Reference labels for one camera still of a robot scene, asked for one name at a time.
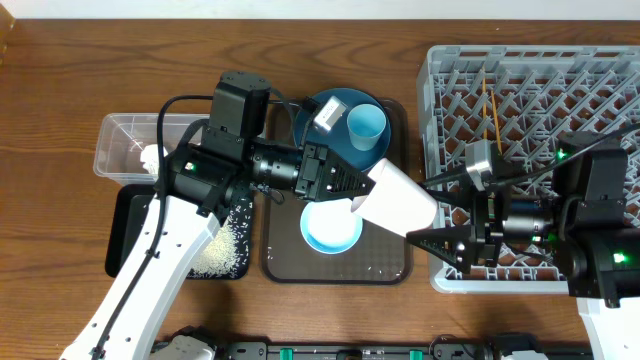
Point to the wooden chopstick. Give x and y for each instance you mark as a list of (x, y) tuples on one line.
[(496, 122), (484, 101)]

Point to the light blue cup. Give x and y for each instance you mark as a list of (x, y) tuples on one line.
[(365, 124)]

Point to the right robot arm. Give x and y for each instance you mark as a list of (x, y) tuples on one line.
[(575, 207)]

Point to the right wooden chopstick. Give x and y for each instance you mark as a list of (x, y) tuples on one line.
[(496, 122)]

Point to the grey dishwasher rack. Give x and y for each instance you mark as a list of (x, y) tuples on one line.
[(541, 92)]

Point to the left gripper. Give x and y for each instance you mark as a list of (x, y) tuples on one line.
[(311, 182)]

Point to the pink cup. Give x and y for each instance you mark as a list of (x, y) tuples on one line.
[(396, 203)]

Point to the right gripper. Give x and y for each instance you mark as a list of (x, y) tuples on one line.
[(487, 232)]

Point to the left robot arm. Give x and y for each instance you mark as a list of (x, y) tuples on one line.
[(219, 161)]

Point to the left wooden chopstick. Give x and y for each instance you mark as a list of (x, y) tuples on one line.
[(484, 101)]

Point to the dark blue plate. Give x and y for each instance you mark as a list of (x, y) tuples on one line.
[(338, 139)]

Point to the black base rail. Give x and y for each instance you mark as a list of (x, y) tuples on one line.
[(195, 343)]

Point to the white tissue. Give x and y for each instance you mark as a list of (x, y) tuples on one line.
[(149, 159)]

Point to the pile of white rice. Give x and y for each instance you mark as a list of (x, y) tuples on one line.
[(227, 256)]

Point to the light blue bowl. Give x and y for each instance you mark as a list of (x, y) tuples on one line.
[(330, 227)]

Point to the black waste tray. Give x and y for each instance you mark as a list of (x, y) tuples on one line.
[(129, 215)]

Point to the clear plastic bin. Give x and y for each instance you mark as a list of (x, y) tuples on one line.
[(122, 138)]

